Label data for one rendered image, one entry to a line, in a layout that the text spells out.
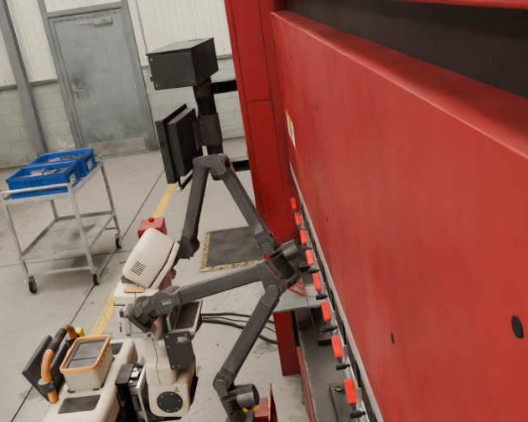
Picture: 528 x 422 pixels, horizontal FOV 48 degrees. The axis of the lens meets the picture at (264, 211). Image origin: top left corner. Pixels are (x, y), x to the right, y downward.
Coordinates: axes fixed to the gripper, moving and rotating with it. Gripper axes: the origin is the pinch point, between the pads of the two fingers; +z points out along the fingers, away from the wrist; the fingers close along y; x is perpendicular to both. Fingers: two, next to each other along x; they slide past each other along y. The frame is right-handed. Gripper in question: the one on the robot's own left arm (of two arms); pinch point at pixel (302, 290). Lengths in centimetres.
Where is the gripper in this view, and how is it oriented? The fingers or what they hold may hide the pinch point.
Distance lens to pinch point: 246.1
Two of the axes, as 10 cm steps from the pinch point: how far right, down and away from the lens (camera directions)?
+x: -8.1, 5.6, 1.7
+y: -0.4, -3.4, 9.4
